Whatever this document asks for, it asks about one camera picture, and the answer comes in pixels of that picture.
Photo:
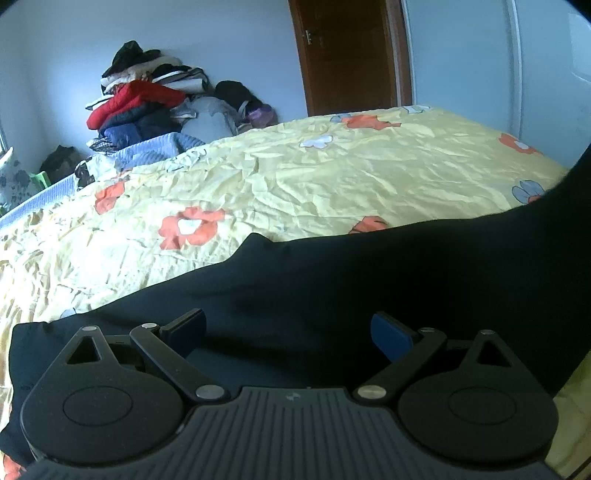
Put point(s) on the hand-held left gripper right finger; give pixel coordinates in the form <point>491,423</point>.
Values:
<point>390,340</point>

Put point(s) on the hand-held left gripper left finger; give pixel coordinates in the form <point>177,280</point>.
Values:
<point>188,326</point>

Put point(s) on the black pants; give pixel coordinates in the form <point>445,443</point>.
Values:
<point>323,286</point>

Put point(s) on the yellow printed bed sheet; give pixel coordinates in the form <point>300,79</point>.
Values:
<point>277,184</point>

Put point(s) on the blue quilted blanket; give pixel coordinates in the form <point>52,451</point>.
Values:
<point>147,150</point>

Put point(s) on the black white patterned cloth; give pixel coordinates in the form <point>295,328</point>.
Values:
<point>90,171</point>

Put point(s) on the dark bag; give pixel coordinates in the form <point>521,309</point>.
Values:
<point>62,161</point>

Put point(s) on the green plastic chair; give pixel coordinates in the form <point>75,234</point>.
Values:
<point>40,179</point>

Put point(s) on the grey bag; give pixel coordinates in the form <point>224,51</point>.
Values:
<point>207,117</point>

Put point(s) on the purple bag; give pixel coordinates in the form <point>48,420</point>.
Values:
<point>261,116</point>

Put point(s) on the floral pillow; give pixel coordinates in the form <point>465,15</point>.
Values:
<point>14,180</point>

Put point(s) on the pile of folded clothes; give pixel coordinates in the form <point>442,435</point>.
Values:
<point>138,99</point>

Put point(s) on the black backpack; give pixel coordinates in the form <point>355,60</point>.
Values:
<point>235,94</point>

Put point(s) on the brown wooden door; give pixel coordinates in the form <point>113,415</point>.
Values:
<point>351,55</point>

